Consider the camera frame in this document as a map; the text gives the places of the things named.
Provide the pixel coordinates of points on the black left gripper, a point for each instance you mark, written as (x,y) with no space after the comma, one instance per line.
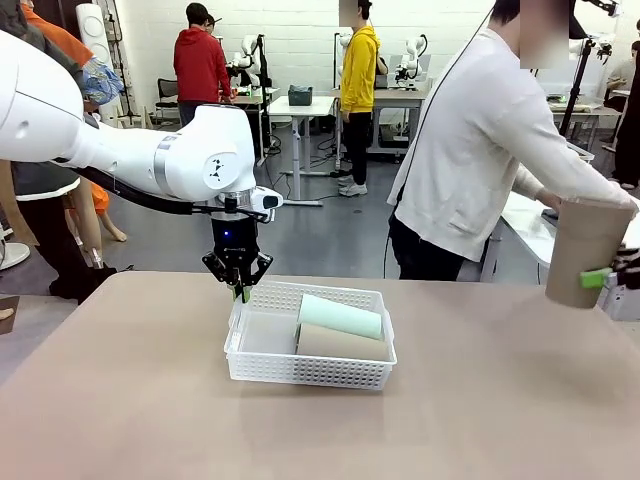
(235,240)

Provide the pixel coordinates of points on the white perforated plastic basket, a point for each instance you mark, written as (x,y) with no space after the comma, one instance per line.
(300,372)

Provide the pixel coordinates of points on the person's right forearm white sleeve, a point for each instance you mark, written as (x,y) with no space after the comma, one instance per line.
(560,186)

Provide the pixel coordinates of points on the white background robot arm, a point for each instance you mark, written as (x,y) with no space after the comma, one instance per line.
(412,55)
(247,50)

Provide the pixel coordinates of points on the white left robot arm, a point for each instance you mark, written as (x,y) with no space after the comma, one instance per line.
(125,155)

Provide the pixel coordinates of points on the dark green basket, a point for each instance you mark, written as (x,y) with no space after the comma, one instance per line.
(300,96)

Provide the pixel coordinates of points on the large white table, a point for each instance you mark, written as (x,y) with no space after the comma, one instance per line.
(525,220)

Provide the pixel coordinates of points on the person in black sweater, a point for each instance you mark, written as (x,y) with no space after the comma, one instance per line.
(627,150)

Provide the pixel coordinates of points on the white standing desk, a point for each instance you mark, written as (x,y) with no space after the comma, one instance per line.
(300,106)

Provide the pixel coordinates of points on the white wooden step stool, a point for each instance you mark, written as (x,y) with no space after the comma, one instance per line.
(147,117)

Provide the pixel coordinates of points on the person in white sweater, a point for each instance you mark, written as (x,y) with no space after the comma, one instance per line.
(465,150)

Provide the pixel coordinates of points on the person in dark green vest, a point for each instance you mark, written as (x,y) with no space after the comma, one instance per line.
(50,235)

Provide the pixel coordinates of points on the black chair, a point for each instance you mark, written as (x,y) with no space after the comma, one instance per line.
(167,90)

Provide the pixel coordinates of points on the black tripod stand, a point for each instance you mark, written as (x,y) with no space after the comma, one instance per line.
(575,85)

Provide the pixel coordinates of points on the person in red hoodie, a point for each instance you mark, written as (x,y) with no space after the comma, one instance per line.
(200,65)

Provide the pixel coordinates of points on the white round stand base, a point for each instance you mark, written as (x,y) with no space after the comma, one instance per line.
(12,255)

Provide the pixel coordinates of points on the dark brown board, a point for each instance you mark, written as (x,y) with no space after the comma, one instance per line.
(11,315)

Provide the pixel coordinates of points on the mannequin with orange blue clothes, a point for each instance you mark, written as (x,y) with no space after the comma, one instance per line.
(102,80)

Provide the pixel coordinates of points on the person in yellow hoodie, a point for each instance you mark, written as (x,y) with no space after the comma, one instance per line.
(357,65)

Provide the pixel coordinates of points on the white tower fan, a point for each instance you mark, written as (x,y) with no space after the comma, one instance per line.
(97,30)

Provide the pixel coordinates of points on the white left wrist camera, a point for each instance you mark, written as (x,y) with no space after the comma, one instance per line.
(267,200)

